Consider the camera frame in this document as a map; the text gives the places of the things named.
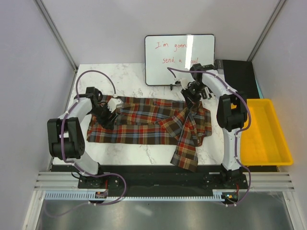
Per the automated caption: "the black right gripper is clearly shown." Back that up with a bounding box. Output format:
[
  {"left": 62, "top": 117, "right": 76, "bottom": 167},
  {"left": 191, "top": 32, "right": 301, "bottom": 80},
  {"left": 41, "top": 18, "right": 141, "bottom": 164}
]
[{"left": 181, "top": 82, "right": 206, "bottom": 111}]

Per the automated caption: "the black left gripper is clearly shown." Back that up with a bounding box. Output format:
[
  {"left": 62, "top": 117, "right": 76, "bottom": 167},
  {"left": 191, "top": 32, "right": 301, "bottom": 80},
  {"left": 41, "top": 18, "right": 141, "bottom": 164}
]
[{"left": 88, "top": 103, "right": 118, "bottom": 131}]

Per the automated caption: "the plaid long sleeve shirt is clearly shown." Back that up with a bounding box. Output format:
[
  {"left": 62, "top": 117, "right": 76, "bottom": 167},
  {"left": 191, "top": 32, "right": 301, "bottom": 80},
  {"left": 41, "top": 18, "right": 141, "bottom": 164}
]
[{"left": 87, "top": 96, "right": 212, "bottom": 172}]

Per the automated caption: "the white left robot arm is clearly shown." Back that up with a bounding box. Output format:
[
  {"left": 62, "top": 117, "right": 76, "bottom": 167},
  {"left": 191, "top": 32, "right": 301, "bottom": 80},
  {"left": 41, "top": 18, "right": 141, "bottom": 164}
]
[{"left": 47, "top": 87, "right": 123, "bottom": 188}]

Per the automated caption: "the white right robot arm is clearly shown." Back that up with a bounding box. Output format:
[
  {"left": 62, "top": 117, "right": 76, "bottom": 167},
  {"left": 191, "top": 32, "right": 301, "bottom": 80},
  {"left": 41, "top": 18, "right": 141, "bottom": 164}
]
[{"left": 180, "top": 63, "right": 251, "bottom": 189}]

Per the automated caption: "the small whiteboard with stand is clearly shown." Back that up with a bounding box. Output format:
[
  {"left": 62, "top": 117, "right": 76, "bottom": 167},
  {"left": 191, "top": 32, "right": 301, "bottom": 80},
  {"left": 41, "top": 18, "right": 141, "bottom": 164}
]
[{"left": 144, "top": 34, "right": 215, "bottom": 86}]

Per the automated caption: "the black flat box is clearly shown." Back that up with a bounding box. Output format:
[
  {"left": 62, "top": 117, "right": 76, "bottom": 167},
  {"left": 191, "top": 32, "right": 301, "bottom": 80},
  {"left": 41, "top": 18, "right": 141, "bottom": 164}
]
[{"left": 214, "top": 59, "right": 260, "bottom": 99}]

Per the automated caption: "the yellow plastic bin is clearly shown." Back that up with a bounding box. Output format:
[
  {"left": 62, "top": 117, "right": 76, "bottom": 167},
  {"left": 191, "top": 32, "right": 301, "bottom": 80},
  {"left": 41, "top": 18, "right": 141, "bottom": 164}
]
[{"left": 240, "top": 99, "right": 293, "bottom": 166}]

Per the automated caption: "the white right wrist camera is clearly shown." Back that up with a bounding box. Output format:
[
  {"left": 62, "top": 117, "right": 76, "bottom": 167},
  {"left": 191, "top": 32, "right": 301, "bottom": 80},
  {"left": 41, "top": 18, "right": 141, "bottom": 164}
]
[{"left": 175, "top": 78, "right": 189, "bottom": 89}]

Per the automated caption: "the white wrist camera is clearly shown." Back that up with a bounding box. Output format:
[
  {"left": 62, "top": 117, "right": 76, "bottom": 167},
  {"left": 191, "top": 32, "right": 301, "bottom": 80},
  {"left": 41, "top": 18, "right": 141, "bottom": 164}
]
[
  {"left": 175, "top": 78, "right": 189, "bottom": 89},
  {"left": 107, "top": 98, "right": 124, "bottom": 113}
]

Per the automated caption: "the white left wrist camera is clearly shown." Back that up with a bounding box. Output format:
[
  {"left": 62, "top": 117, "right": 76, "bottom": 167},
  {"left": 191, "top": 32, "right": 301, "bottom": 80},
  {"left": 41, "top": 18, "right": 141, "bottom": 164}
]
[{"left": 107, "top": 98, "right": 124, "bottom": 113}]

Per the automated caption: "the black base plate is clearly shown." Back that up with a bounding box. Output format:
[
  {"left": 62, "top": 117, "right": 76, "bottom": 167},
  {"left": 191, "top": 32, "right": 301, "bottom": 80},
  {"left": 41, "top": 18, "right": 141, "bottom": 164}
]
[{"left": 78, "top": 165, "right": 248, "bottom": 196}]

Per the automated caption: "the white slotted cable duct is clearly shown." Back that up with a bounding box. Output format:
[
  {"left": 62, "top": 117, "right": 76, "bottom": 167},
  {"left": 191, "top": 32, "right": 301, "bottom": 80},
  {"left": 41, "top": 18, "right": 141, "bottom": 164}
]
[{"left": 44, "top": 191, "right": 226, "bottom": 202}]

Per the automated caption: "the aluminium extrusion rail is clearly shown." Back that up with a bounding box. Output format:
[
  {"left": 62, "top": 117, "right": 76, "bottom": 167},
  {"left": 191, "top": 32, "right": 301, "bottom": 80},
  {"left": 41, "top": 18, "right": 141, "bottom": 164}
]
[{"left": 34, "top": 172, "right": 295, "bottom": 192}]

